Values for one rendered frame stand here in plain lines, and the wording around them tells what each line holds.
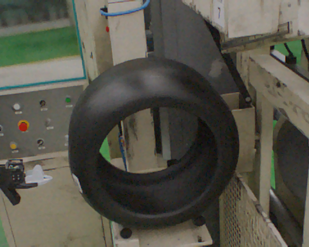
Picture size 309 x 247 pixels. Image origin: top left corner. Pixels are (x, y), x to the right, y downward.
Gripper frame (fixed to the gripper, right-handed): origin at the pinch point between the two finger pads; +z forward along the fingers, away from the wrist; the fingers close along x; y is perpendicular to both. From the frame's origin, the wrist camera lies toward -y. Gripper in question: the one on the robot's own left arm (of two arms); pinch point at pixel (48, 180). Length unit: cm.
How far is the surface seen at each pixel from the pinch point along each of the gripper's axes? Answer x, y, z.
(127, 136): 28.3, 3.7, 31.0
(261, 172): 23, -14, 90
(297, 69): 31, 30, 102
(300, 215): 47, -54, 127
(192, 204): -13, -5, 50
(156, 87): -11, 38, 35
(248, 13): -33, 64, 54
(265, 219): -26, -4, 72
